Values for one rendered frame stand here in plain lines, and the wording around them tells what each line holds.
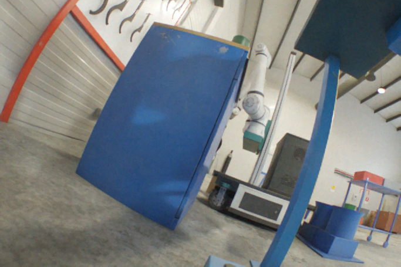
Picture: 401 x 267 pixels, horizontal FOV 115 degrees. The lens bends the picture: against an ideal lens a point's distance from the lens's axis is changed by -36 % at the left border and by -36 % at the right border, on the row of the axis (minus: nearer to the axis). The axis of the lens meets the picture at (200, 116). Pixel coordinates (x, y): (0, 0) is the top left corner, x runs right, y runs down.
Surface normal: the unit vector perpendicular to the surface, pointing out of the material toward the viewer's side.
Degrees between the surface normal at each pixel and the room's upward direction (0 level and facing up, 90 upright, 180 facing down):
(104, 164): 90
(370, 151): 90
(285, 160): 90
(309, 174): 90
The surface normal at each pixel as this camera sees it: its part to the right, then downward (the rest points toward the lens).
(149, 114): -0.08, -0.26
